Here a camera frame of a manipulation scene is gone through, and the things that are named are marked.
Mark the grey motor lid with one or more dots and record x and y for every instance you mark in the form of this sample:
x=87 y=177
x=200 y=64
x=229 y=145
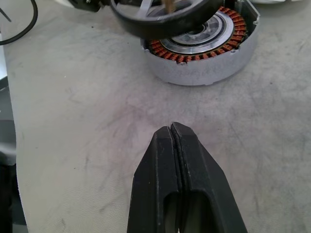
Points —
x=269 y=1

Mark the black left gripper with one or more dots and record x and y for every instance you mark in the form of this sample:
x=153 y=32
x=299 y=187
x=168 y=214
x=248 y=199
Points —
x=90 y=4

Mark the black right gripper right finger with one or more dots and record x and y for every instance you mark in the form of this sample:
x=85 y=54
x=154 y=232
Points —
x=206 y=179

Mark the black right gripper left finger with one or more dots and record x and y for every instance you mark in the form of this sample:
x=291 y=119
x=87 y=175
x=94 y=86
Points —
x=148 y=174

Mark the grey motor housing copper windings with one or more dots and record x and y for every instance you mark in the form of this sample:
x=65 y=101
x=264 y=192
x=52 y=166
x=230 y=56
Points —
x=201 y=70

